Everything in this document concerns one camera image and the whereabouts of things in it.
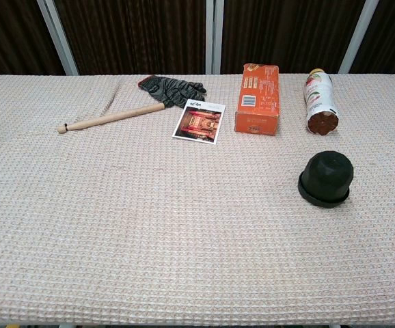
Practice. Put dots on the white bordered photo postcard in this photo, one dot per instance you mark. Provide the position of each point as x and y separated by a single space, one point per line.
197 123

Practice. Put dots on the black round cup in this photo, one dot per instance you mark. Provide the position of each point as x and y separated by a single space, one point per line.
327 174

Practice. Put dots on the black grey work glove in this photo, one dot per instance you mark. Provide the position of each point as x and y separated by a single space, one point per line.
170 87

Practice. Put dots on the white labelled drink bottle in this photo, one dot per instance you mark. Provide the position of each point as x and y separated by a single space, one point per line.
320 99

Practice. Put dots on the beige waffle weave tablecloth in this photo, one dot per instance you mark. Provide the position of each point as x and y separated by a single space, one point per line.
184 222

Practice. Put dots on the grey metal partition post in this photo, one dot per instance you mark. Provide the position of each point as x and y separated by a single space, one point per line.
59 37
358 34
214 34

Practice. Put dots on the orange cardboard box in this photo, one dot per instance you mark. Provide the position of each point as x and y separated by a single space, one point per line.
257 99

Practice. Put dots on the light wooden stick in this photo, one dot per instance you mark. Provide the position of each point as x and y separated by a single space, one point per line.
115 117

